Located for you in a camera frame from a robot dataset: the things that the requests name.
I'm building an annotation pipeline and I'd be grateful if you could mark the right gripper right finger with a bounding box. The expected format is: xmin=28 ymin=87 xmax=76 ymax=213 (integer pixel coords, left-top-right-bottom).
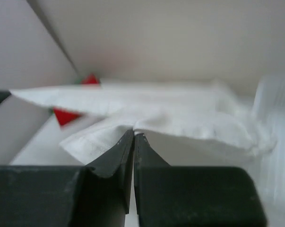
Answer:
xmin=134 ymin=134 xmax=268 ymax=227

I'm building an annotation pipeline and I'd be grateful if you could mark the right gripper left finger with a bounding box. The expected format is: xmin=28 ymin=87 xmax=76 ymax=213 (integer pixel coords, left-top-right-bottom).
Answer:
xmin=0 ymin=131 xmax=134 ymax=227

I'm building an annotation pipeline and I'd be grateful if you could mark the red t shirt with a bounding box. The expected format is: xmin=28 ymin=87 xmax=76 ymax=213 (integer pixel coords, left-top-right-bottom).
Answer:
xmin=54 ymin=73 xmax=100 ymax=127

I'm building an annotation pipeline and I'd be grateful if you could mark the white t shirt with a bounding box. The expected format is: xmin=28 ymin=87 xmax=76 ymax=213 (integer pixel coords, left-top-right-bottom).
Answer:
xmin=11 ymin=82 xmax=276 ymax=164

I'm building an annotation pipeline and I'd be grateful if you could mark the green t shirt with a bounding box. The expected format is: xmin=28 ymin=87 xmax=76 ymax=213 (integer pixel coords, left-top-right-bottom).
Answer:
xmin=48 ymin=78 xmax=84 ymax=114

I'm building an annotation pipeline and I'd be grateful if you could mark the white plastic basket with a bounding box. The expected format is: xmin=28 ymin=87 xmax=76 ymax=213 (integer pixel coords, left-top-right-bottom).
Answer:
xmin=250 ymin=73 xmax=285 ymax=213

